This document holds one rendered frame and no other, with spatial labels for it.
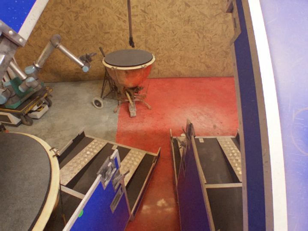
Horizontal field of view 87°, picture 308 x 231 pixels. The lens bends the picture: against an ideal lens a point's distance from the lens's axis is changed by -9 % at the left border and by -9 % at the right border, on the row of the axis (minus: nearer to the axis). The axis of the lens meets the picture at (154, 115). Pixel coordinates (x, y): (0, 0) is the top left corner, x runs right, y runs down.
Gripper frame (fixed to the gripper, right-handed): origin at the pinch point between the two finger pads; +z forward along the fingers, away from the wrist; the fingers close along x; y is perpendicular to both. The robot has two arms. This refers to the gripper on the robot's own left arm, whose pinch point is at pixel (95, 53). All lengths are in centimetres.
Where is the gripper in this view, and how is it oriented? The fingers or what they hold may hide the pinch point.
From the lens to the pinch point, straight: 284.4
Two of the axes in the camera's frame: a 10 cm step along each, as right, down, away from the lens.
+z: 8.7, -0.8, -4.8
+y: -3.4, -8.1, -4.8
